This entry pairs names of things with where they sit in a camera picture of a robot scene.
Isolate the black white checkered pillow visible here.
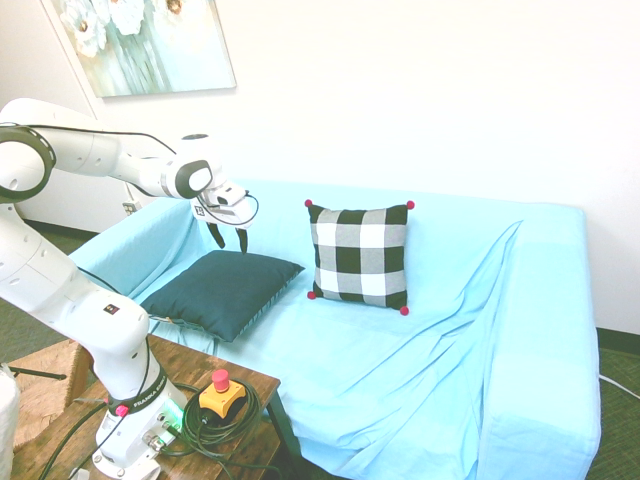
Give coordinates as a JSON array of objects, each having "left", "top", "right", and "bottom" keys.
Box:
[{"left": 304, "top": 199, "right": 417, "bottom": 317}]

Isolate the yellow emergency stop button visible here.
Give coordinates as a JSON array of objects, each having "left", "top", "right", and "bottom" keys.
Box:
[{"left": 198, "top": 369, "right": 246, "bottom": 419}]

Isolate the dark teal striped pillow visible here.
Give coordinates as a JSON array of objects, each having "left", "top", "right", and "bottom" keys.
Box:
[{"left": 139, "top": 249, "right": 306, "bottom": 343}]

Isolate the floral canvas painting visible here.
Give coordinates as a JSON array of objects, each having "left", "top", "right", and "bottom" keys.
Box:
[{"left": 40, "top": 0, "right": 238, "bottom": 99}]

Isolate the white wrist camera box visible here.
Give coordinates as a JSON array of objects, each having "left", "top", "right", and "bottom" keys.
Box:
[{"left": 214, "top": 183, "right": 249, "bottom": 207}]

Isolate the woven wicker stool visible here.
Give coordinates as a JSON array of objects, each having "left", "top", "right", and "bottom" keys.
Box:
[{"left": 6, "top": 339, "right": 97, "bottom": 454}]

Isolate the coiled dark green cable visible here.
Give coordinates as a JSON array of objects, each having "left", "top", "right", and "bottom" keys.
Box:
[{"left": 159, "top": 382, "right": 282, "bottom": 480}]

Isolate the sofa with light blue cover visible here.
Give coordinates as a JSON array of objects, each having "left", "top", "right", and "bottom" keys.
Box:
[{"left": 68, "top": 178, "right": 602, "bottom": 480}]

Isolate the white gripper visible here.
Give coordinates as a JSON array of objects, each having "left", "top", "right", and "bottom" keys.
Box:
[{"left": 192, "top": 192, "right": 259, "bottom": 257}]

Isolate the white fabric bundle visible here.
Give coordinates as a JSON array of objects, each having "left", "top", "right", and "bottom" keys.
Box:
[{"left": 0, "top": 363, "right": 22, "bottom": 480}]

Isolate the rustic wooden table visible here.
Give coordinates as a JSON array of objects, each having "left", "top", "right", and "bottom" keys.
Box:
[{"left": 0, "top": 333, "right": 304, "bottom": 480}]

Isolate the white floor cable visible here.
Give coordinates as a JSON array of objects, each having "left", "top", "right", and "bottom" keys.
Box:
[{"left": 598, "top": 372, "right": 640, "bottom": 401}]

